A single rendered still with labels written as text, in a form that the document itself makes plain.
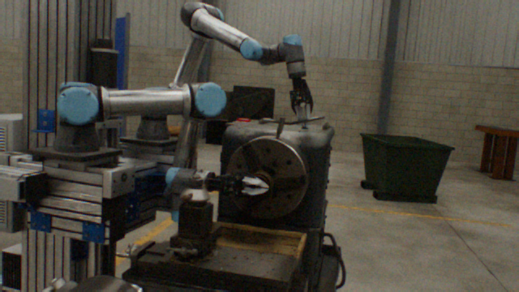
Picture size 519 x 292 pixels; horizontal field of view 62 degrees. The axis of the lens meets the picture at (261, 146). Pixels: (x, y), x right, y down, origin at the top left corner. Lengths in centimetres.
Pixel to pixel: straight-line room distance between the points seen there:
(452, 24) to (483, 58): 115
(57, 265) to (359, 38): 1055
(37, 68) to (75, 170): 52
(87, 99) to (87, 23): 52
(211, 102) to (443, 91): 1069
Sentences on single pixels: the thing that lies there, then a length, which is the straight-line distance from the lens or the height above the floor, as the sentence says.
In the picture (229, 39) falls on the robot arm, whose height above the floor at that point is 160.
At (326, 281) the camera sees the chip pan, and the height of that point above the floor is 54.
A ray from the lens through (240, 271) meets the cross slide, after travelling 112.
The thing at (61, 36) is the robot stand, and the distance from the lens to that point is 187.
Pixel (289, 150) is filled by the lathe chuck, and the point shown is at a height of 120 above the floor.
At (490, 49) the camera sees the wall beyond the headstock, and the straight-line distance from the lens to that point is 1234.
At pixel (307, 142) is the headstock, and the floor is 122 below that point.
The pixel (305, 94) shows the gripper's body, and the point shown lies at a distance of 172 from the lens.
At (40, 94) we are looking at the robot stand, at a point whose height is 134.
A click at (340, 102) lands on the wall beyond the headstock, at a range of 1168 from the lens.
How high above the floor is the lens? 141
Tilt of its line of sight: 7 degrees down
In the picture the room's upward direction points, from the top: 4 degrees clockwise
